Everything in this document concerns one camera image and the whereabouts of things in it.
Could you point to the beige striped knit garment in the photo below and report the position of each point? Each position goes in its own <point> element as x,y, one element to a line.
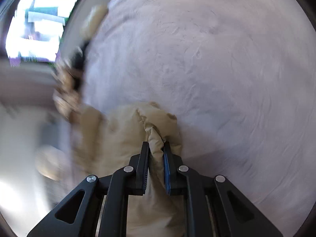
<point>66,95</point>

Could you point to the white round pleated cushion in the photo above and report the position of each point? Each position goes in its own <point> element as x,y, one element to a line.
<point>52,163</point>

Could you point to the window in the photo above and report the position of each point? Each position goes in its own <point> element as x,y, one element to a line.
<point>36,30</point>

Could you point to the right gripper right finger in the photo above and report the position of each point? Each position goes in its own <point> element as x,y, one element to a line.
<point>213,206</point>

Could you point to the lavender plush bed blanket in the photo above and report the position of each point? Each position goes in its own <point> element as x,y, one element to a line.
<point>240,77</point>

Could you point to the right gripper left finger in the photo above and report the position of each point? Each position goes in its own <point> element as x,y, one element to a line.
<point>98,206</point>

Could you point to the beige puffer down jacket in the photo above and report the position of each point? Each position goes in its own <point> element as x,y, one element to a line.
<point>108,142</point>

